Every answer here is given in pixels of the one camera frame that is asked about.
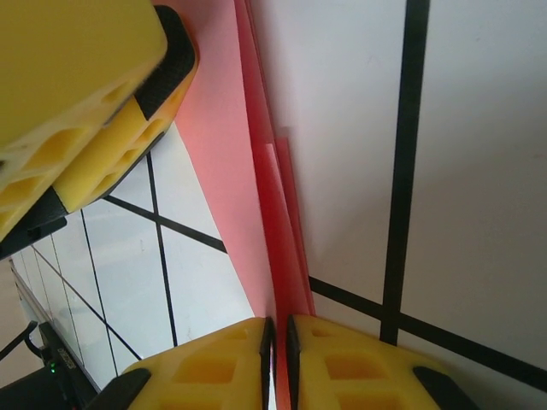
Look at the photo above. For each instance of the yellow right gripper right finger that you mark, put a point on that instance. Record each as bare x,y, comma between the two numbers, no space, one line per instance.
363,376

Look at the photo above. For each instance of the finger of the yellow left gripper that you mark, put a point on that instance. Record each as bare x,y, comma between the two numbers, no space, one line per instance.
64,64
162,98

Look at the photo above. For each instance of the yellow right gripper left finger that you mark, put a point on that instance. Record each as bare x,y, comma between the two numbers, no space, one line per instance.
205,371

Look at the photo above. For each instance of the pink cloth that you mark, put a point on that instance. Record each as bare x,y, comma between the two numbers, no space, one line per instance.
231,128

